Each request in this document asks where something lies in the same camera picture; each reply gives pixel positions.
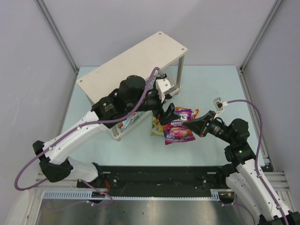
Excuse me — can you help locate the purple Fox's berries candy bag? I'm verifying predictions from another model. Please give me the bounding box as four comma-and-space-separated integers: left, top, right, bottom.
163, 120, 195, 145

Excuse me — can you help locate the orange Fox's fruits candy bag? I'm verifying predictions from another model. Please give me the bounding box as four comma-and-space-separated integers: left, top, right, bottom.
176, 107, 199, 121

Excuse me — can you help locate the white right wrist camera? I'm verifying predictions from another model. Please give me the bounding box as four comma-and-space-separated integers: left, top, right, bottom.
213, 98, 228, 118

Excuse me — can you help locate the white slotted cable duct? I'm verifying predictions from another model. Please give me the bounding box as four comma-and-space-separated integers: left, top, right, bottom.
43, 189, 234, 201

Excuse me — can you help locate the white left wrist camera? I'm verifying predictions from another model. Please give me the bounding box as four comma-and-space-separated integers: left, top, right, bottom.
155, 76, 176, 103

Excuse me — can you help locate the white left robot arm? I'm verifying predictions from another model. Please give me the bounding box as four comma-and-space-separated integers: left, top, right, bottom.
33, 75, 179, 183

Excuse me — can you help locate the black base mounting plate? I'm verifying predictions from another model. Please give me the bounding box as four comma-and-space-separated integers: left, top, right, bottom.
91, 166, 228, 196

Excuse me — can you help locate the teal Fox's mint candy bag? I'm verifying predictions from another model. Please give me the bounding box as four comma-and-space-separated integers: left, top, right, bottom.
117, 112, 144, 132

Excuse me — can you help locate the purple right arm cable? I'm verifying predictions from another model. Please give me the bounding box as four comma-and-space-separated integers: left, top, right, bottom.
220, 99, 291, 225

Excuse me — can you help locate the green Fox's spring tea bag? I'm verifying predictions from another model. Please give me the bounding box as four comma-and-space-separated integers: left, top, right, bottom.
151, 116, 164, 137

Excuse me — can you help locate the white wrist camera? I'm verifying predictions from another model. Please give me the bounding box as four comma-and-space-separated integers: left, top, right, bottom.
213, 98, 228, 118
155, 76, 176, 103

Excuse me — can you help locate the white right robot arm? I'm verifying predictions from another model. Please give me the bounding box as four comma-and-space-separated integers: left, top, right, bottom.
184, 111, 300, 225

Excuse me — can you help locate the light wooden two-tier shelf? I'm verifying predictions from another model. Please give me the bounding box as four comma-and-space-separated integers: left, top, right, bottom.
76, 31, 188, 142

